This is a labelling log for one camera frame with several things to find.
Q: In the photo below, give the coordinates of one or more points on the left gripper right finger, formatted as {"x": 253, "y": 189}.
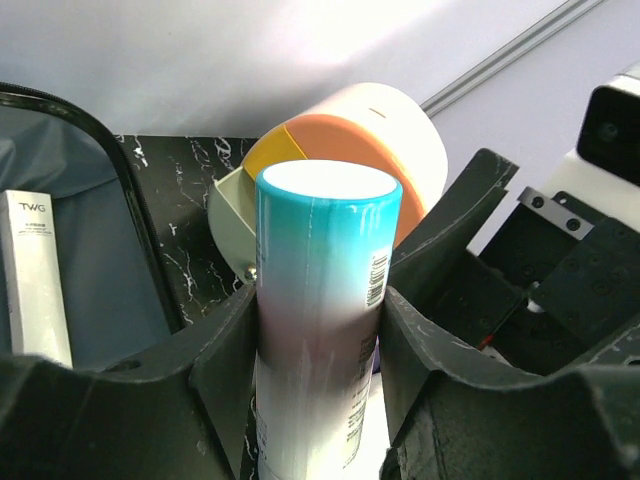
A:
{"x": 455, "y": 413}

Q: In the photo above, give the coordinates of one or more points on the pink white spray bottle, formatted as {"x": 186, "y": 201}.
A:
{"x": 325, "y": 236}

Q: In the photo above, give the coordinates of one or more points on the blue fish-print suitcase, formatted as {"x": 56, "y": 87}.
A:
{"x": 117, "y": 295}

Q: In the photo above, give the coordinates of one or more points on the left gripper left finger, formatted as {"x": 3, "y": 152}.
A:
{"x": 177, "y": 410}

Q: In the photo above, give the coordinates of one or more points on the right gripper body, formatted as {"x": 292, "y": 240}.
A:
{"x": 557, "y": 280}

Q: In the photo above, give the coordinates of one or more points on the cream cylindrical drawer box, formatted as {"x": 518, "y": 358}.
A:
{"x": 372, "y": 124}

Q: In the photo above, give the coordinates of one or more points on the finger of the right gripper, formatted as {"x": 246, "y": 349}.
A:
{"x": 434, "y": 277}

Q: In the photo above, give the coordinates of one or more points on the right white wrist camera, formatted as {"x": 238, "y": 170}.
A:
{"x": 602, "y": 170}

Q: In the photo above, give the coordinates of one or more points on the white rectangular tube box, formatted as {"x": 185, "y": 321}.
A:
{"x": 34, "y": 293}

